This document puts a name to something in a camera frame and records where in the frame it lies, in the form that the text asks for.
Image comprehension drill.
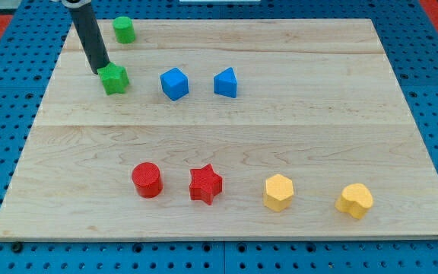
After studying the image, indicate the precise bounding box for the green cylinder block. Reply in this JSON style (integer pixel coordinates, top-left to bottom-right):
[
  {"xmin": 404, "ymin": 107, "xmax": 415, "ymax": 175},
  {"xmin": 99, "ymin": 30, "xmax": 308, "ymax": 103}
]
[{"xmin": 113, "ymin": 16, "xmax": 136, "ymax": 44}]

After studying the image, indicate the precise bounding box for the wooden board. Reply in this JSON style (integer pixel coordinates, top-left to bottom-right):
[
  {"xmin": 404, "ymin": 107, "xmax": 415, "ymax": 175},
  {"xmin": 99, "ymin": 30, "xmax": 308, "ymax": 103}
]
[{"xmin": 0, "ymin": 19, "xmax": 438, "ymax": 242}]

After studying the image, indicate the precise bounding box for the red star block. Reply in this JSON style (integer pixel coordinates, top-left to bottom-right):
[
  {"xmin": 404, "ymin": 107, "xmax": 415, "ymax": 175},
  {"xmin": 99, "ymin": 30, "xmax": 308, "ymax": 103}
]
[{"xmin": 189, "ymin": 164, "xmax": 223, "ymax": 206}]

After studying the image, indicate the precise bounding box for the blue triangle block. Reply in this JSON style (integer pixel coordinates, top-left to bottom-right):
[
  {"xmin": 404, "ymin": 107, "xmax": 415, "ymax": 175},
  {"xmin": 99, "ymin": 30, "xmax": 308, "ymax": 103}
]
[{"xmin": 214, "ymin": 67, "xmax": 237, "ymax": 98}]

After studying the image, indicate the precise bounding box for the blue cube block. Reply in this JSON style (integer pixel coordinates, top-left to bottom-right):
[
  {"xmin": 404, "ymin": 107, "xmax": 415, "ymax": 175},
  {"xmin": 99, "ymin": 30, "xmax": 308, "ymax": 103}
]
[{"xmin": 160, "ymin": 68, "xmax": 189, "ymax": 101}]

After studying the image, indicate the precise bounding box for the yellow hexagon block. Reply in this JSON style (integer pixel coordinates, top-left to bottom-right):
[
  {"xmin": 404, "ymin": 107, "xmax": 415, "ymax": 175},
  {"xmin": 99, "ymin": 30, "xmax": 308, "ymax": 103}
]
[{"xmin": 263, "ymin": 174, "xmax": 294, "ymax": 212}]

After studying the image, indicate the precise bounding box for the red cylinder block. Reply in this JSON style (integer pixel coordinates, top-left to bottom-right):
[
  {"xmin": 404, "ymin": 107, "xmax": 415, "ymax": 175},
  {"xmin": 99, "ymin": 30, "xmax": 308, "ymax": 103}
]
[{"xmin": 132, "ymin": 162, "xmax": 163, "ymax": 199}]

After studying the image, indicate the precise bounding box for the green star block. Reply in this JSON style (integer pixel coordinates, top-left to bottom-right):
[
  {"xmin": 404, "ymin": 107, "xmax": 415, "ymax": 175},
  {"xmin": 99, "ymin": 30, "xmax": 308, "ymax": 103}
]
[{"xmin": 97, "ymin": 62, "xmax": 129, "ymax": 95}]

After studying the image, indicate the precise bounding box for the yellow heart block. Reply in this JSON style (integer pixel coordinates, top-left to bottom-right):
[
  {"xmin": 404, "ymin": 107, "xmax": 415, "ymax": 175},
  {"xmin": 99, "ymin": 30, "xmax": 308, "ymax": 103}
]
[{"xmin": 335, "ymin": 183, "xmax": 374, "ymax": 219}]

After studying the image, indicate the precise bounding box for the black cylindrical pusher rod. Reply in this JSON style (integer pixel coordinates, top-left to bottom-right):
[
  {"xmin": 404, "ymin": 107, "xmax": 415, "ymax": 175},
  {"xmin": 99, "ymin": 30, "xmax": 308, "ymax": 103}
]
[{"xmin": 62, "ymin": 0, "xmax": 110, "ymax": 75}]

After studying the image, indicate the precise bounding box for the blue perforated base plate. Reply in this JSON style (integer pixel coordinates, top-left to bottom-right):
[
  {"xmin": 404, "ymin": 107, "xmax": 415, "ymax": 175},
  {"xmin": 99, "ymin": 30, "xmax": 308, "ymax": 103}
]
[{"xmin": 0, "ymin": 1, "xmax": 438, "ymax": 273}]

